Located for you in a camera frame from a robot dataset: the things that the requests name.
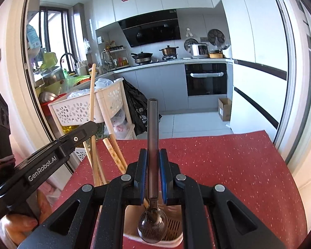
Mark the yellow patterned chopstick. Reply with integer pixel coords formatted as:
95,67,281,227
103,138,127,174

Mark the dark metal spoon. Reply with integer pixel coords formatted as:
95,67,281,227
137,98,168,244

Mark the person's left hand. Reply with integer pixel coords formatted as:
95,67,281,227
0,190,52,248

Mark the plain bamboo chopstick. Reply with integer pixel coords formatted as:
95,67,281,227
89,63,102,187
96,155,108,185
108,134,127,170

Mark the white perforated storage cart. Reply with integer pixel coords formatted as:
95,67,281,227
47,79,137,161

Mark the white plastic utensil holder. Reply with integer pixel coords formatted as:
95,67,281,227
123,190,183,248

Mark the black plastic bag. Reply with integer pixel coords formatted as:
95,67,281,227
123,79,148,135

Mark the cardboard box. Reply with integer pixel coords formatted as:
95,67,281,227
218,98,232,121

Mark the black wok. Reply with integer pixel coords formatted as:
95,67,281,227
131,52,153,60

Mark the steel cooking pot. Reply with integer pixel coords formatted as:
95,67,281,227
160,45,179,57

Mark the black built-in oven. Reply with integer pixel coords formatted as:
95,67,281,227
185,63,227,97

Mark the black range hood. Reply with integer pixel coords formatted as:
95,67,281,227
118,9,181,47

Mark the white refrigerator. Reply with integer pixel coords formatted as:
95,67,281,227
221,0,288,140

